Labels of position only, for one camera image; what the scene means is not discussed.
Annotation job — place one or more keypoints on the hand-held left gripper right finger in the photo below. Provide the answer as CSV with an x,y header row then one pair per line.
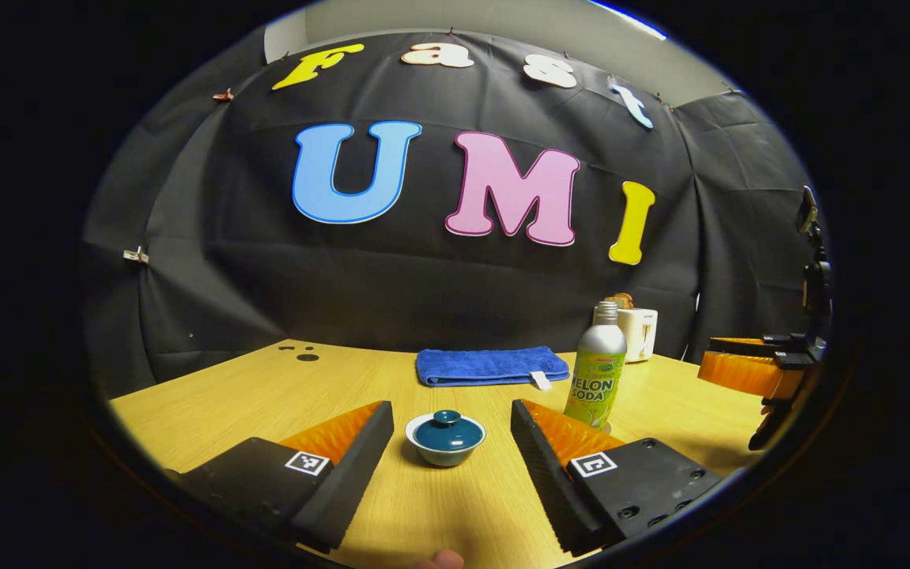
x,y
553,482

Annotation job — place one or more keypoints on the white toaster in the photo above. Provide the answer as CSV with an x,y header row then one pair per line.
x,y
640,333

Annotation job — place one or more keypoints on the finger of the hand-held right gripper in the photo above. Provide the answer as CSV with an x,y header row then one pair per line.
x,y
739,344
747,375

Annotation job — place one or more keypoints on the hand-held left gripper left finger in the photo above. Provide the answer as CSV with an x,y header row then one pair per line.
x,y
348,474

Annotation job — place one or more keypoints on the blue folded towel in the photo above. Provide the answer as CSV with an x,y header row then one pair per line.
x,y
486,366

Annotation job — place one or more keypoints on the red clip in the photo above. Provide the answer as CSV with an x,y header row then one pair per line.
x,y
223,96

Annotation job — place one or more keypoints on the black backdrop cloth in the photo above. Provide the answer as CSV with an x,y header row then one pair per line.
x,y
423,292

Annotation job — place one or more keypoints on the silver green-label water bottle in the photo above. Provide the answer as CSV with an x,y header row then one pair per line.
x,y
598,356

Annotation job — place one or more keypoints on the brown bread slice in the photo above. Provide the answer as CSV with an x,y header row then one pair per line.
x,y
622,301

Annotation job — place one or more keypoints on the silver metal clip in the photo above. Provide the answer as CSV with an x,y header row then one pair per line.
x,y
136,255

